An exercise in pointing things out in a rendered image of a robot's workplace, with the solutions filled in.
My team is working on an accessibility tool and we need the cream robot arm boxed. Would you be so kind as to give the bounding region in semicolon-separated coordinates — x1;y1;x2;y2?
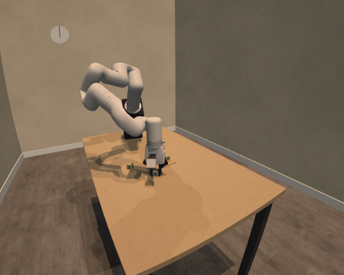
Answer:
80;62;165;147

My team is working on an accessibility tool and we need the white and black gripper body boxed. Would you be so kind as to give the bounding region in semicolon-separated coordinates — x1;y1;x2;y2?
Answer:
145;144;166;164

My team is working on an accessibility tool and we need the tan flat mat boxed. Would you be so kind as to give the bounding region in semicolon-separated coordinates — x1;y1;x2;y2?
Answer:
156;159;176;169

